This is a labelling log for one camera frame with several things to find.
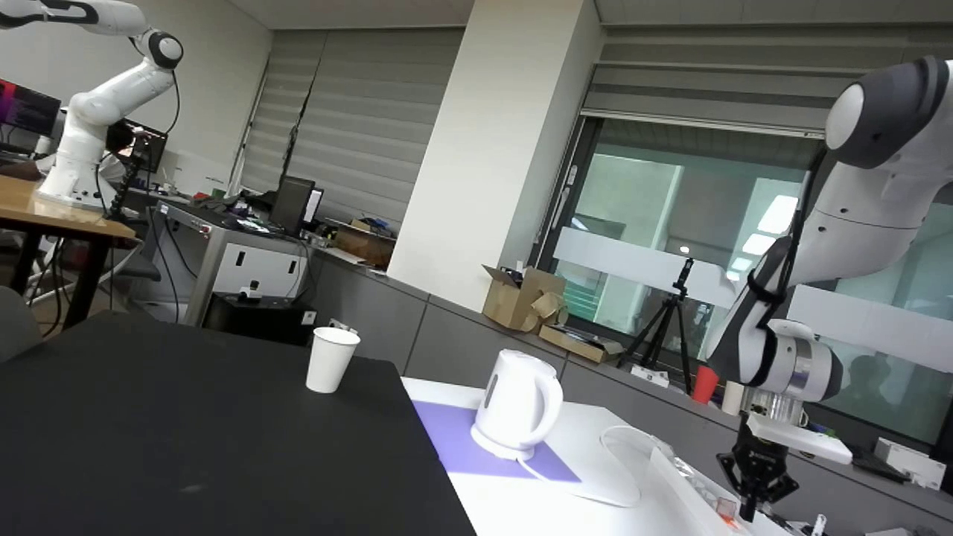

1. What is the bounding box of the red cup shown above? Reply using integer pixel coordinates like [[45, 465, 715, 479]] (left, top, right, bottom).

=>
[[692, 362, 720, 406]]

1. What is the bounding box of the black camera tripod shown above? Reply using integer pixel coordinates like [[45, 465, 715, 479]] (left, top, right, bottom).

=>
[[617, 252, 701, 397]]

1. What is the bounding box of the white power strip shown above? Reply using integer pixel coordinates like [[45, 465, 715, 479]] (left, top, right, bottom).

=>
[[648, 450, 799, 536]]

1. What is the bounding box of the white kettle cable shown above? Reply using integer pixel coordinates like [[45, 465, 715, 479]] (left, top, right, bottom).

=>
[[593, 425, 696, 511]]

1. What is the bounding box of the open cardboard box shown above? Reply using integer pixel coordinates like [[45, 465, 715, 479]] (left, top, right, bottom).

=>
[[483, 261, 573, 337]]

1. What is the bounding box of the grey metal cabinet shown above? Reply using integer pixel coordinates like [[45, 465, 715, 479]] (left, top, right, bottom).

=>
[[190, 211, 315, 331]]

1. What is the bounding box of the purple mat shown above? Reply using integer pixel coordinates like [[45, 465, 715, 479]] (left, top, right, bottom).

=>
[[412, 398, 584, 485]]

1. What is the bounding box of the white paper cup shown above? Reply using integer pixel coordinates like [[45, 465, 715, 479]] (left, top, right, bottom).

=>
[[303, 324, 363, 397]]

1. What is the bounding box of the wooden desk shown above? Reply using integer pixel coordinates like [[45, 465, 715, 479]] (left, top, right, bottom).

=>
[[0, 172, 144, 331]]

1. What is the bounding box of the black table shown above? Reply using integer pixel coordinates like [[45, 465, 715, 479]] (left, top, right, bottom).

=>
[[0, 307, 479, 536]]

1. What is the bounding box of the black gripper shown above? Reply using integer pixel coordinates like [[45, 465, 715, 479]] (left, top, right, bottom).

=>
[[718, 410, 802, 520]]

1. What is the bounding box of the white electric kettle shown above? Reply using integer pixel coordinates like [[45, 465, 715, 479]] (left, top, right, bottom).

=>
[[467, 346, 565, 462]]

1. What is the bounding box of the black monitor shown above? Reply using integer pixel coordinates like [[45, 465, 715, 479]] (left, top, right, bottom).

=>
[[267, 172, 321, 236]]

